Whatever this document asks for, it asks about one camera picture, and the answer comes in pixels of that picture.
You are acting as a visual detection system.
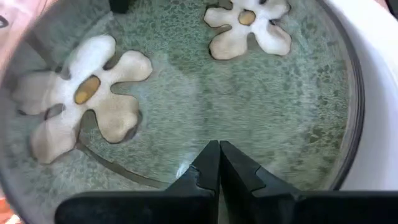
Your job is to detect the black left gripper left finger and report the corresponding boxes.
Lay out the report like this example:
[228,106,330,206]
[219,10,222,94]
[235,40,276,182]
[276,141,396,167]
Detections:
[54,140,221,224]

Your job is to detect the orange cup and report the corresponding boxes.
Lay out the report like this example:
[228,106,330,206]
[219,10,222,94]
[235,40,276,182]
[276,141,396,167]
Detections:
[0,0,50,224]

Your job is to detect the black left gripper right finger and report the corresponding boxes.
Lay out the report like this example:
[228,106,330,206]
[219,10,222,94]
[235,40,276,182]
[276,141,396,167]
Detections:
[220,140,398,224]

